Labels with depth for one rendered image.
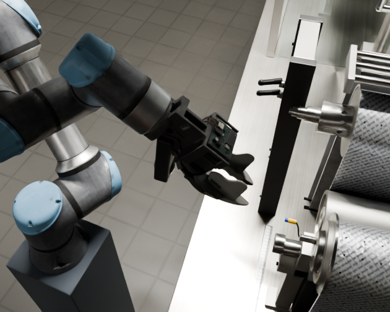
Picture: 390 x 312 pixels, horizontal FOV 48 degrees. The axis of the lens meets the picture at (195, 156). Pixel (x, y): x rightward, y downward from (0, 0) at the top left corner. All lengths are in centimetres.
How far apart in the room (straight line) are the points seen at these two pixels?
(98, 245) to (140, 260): 98
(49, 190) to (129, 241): 122
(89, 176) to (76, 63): 50
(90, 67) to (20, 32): 44
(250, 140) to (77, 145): 59
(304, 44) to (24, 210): 70
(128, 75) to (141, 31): 280
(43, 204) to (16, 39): 36
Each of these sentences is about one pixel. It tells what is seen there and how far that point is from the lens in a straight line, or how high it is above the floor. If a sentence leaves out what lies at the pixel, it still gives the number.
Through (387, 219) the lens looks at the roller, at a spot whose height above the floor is 123.
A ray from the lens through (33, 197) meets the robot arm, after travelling 107.
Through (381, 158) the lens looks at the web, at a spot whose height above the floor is 133.
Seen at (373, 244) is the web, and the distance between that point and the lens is 80.
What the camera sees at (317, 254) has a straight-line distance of 80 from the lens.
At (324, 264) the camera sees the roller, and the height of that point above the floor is 129.
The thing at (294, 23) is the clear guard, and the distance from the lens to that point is 165.
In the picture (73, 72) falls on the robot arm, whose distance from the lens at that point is 61.
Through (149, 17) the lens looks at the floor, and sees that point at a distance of 356.
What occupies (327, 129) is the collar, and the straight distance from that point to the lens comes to 89.
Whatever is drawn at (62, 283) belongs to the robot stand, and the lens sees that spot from 121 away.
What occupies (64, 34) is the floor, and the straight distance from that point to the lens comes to 349.
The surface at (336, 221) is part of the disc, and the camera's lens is 79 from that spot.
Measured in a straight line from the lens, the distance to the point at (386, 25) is 133.
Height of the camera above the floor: 197
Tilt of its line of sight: 51 degrees down
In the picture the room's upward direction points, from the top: straight up
